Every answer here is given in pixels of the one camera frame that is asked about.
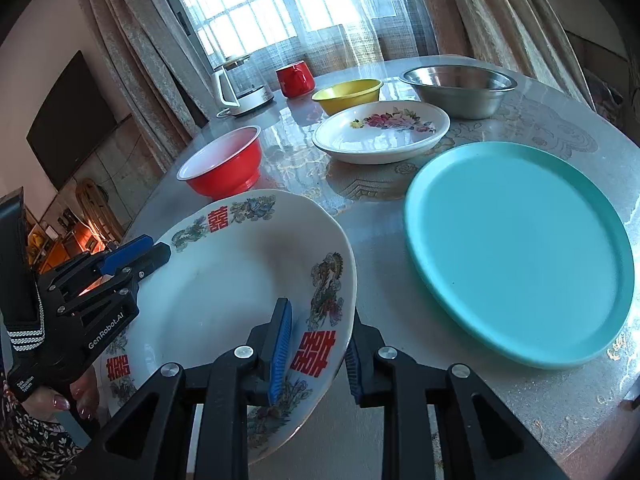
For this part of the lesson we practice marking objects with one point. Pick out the white plate pink flowers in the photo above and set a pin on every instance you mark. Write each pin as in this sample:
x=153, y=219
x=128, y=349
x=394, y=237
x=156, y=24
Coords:
x=380, y=137

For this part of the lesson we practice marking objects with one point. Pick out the wooden television cabinet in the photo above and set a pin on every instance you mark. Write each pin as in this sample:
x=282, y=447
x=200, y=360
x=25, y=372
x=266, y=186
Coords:
x=75, y=240

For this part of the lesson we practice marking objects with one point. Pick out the barred window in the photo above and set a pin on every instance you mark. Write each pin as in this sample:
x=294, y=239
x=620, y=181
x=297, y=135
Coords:
x=260, y=5

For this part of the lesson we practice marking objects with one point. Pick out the red bowl white inside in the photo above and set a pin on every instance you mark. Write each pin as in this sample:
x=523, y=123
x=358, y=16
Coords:
x=225, y=175

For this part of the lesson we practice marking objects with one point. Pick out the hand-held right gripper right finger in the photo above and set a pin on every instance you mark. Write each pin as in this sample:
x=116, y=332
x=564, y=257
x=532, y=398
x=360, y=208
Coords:
x=352, y=370

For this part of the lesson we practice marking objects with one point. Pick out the large white plate red characters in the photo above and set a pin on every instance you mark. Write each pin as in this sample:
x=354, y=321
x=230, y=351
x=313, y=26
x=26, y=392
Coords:
x=215, y=285

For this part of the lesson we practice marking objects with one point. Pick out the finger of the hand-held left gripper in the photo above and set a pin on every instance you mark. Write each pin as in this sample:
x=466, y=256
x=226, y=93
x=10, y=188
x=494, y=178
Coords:
x=152, y=256
x=125, y=252

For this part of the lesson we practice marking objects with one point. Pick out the beige heavy curtain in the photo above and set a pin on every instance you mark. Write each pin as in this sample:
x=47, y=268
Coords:
x=130, y=50
x=505, y=15

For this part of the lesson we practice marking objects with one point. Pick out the grey floral lace tablecloth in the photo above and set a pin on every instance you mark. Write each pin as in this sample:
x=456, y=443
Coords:
x=370, y=240

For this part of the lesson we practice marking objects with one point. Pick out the black wall television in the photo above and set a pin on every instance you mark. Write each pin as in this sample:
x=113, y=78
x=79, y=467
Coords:
x=70, y=120

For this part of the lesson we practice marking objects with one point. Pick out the red mug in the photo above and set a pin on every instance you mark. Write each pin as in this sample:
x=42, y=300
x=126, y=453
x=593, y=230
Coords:
x=295, y=80

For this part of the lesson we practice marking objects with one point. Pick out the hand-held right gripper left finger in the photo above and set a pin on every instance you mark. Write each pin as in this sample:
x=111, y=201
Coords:
x=280, y=350

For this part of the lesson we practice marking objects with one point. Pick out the teal round plate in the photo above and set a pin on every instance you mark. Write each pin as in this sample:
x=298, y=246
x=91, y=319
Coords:
x=515, y=255

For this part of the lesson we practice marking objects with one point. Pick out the yellow bowl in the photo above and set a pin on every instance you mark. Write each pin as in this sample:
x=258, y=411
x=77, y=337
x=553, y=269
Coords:
x=345, y=100

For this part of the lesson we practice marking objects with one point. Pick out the stainless steel bowl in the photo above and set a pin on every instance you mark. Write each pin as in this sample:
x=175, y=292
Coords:
x=465, y=100

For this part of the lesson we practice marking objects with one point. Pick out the sheer white curtain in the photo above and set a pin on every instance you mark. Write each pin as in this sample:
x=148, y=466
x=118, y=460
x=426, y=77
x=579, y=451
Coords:
x=350, y=40

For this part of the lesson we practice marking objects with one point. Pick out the person's left hand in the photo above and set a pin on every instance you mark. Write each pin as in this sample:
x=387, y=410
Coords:
x=55, y=400

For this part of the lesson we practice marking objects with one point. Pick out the person's left forearm floral sleeve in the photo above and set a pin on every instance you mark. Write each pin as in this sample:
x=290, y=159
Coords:
x=30, y=445

